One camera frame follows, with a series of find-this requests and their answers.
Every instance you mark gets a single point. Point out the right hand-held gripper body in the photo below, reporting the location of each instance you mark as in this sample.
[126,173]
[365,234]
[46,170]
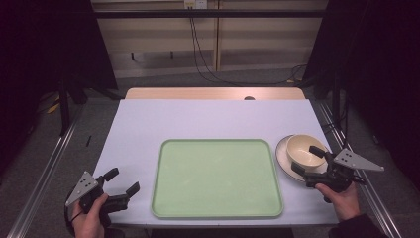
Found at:
[353,162]

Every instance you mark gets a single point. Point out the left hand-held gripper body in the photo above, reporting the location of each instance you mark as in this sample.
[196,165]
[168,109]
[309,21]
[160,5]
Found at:
[86,185]

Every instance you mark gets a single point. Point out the cream bowl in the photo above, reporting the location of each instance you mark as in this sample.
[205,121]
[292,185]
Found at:
[302,155]

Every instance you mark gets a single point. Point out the white round plate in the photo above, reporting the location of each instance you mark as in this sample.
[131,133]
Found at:
[282,158]

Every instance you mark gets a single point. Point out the person's left hand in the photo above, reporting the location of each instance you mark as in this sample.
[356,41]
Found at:
[88,224]

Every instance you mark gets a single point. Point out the person's right hand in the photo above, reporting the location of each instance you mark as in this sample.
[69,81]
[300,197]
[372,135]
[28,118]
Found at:
[345,203]

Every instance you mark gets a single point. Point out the small black stick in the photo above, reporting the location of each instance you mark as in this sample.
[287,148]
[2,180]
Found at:
[88,141]

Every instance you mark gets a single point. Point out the black metal stand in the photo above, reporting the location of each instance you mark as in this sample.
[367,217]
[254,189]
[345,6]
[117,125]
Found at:
[336,99]

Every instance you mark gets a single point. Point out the light green tray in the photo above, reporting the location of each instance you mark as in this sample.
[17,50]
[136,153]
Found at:
[216,178]

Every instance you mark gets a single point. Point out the yellow floor tape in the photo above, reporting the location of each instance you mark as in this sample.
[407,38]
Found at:
[52,107]

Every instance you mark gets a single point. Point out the white table sheet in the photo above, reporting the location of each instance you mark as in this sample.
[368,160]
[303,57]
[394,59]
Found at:
[198,119]

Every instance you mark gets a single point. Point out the black curtain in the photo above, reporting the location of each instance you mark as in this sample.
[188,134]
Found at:
[39,49]
[379,66]

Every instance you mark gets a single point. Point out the wooden table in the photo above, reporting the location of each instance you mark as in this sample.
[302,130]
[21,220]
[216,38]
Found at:
[198,93]

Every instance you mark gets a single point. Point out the black horizontal bar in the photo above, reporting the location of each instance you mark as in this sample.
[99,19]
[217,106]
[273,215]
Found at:
[165,14]

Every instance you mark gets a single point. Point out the aluminium rail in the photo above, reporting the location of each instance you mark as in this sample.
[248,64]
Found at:
[43,178]
[373,201]

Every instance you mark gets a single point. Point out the wooden post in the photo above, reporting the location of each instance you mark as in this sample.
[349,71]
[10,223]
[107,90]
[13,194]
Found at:
[217,39]

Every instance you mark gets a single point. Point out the white wall outlet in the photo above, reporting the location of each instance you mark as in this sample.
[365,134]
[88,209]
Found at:
[195,3]

